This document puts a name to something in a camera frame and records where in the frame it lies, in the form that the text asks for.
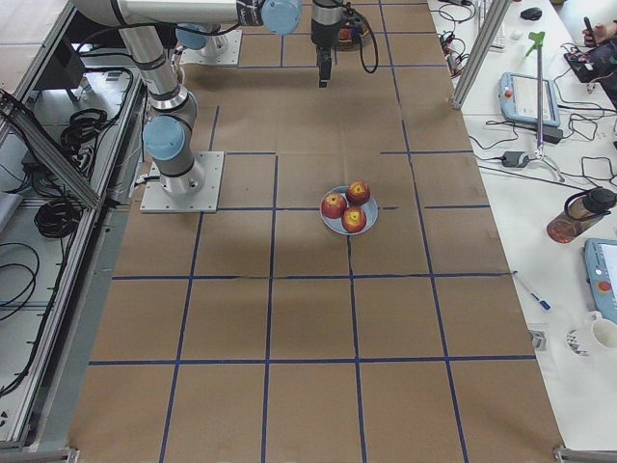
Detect aluminium side rail frame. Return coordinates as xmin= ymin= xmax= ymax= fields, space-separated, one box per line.
xmin=1 ymin=2 xmax=145 ymax=452

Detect aluminium frame post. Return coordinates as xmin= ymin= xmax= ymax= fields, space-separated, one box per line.
xmin=450 ymin=0 xmax=509 ymax=110

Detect red apple on plate far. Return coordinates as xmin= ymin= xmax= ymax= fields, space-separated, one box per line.
xmin=345 ymin=180 xmax=371 ymax=206

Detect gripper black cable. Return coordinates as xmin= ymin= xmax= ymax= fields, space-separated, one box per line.
xmin=344 ymin=0 xmax=380 ymax=74

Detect black power adapter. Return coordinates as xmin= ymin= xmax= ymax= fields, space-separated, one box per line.
xmin=537 ymin=125 xmax=564 ymax=145

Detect brown water bottle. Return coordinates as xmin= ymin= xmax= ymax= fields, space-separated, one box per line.
xmin=546 ymin=187 xmax=616 ymax=244

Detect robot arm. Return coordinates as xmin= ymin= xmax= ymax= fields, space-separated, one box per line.
xmin=74 ymin=1 xmax=302 ymax=196
xmin=175 ymin=1 xmax=344 ymax=88

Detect small tripod with green clamp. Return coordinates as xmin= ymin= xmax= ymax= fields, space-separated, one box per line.
xmin=526 ymin=32 xmax=565 ymax=183

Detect coiled black cables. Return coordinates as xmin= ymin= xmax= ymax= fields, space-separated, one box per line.
xmin=33 ymin=108 xmax=110 ymax=239

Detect red apple on plate left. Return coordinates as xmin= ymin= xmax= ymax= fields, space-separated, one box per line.
xmin=320 ymin=193 xmax=347 ymax=220

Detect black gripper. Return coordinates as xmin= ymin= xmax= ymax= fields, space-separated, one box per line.
xmin=311 ymin=0 xmax=340 ymax=88

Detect red apple on plate near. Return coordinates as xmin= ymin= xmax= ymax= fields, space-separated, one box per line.
xmin=341 ymin=206 xmax=367 ymax=233

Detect woven wicker basket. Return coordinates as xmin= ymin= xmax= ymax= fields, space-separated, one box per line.
xmin=335 ymin=24 xmax=362 ymax=51

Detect person hand holding pen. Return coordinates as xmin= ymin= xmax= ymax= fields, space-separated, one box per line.
xmin=582 ymin=24 xmax=613 ymax=47

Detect teach pendant far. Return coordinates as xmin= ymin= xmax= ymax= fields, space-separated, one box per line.
xmin=498 ymin=72 xmax=561 ymax=127

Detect light blue plate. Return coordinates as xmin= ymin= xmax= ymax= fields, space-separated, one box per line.
xmin=320 ymin=185 xmax=379 ymax=235

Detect blue white pen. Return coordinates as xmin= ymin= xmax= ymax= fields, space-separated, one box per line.
xmin=512 ymin=270 xmax=551 ymax=312

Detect white mug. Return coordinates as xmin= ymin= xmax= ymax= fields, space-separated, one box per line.
xmin=585 ymin=311 xmax=617 ymax=349

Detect teach pendant near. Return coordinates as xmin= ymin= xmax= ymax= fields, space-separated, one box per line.
xmin=584 ymin=238 xmax=616 ymax=322

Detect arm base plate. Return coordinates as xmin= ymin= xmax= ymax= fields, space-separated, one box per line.
xmin=179 ymin=30 xmax=242 ymax=67
xmin=140 ymin=151 xmax=225 ymax=213

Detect red apple on plate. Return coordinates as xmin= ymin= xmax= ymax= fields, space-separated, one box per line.
xmin=320 ymin=193 xmax=347 ymax=220
xmin=345 ymin=180 xmax=371 ymax=206
xmin=341 ymin=206 xmax=367 ymax=233

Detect metal binder clip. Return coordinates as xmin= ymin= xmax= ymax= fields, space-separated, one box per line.
xmin=528 ymin=329 xmax=548 ymax=351

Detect teach pendant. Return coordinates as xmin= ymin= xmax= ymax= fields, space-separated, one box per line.
xmin=498 ymin=72 xmax=561 ymax=127
xmin=584 ymin=238 xmax=616 ymax=322

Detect black computer mouse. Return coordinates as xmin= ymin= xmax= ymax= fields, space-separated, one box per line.
xmin=520 ymin=7 xmax=543 ymax=21

